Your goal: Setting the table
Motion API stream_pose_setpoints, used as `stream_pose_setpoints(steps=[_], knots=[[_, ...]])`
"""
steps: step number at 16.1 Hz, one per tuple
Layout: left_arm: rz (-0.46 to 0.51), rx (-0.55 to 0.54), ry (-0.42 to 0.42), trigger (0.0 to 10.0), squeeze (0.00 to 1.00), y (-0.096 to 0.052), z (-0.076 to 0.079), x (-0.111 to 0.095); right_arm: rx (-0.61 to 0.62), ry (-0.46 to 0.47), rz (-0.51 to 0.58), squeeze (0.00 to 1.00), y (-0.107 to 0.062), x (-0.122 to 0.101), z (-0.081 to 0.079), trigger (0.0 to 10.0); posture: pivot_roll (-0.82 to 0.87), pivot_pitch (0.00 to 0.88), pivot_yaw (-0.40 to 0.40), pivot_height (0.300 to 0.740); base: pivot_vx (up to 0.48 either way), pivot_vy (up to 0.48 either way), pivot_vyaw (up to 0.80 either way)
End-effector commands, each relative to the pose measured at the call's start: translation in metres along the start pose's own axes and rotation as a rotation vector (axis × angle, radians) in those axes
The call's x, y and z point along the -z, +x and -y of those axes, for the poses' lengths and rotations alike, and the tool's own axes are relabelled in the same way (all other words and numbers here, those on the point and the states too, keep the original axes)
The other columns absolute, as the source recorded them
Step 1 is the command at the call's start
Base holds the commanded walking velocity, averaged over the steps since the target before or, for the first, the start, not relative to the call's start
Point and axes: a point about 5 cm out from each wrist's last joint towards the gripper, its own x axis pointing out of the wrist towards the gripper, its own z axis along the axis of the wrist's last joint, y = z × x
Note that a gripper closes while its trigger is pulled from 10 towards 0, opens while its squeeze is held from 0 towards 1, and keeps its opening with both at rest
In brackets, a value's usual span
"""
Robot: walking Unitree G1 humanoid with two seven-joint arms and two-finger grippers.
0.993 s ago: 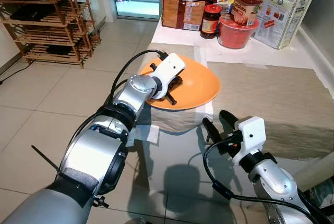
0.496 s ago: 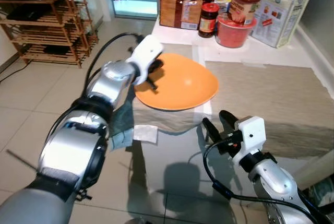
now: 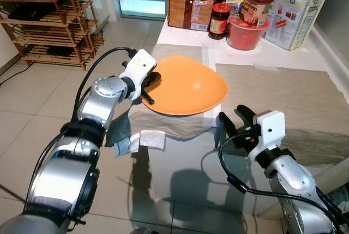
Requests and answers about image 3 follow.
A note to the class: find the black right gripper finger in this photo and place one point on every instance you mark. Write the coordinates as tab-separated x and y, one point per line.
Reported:
228	125
247	116

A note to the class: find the orange oval plate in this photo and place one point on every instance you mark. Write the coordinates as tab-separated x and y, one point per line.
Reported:
188	86

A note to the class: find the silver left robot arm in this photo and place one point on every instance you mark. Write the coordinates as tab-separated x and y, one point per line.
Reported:
98	103

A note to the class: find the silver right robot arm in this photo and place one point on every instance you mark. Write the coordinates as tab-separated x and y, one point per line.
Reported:
289	179

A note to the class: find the small beige table mat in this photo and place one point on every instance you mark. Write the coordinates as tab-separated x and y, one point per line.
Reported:
163	125

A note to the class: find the large beige table mat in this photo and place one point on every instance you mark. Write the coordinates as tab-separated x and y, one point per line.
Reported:
294	103

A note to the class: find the brown noodle multipack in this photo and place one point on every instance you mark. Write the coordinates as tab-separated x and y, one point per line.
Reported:
185	13

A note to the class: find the red plastic bowl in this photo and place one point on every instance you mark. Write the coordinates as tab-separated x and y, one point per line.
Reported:
245	36

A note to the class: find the chili jar with red lid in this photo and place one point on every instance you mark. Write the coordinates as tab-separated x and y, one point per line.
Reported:
219	24

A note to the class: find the luncheon meat can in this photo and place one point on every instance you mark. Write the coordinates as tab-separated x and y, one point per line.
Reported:
256	7

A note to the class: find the clear wrapped snack packet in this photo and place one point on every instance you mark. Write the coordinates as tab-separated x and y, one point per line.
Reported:
235	4

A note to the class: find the white printed flour bag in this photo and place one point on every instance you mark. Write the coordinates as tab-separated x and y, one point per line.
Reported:
294	13

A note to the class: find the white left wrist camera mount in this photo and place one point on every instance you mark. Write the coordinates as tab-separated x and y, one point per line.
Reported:
139	65

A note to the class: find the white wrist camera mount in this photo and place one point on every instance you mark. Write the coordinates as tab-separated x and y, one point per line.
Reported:
271	127
139	65

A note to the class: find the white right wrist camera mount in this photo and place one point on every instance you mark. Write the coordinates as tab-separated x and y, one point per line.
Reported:
271	127

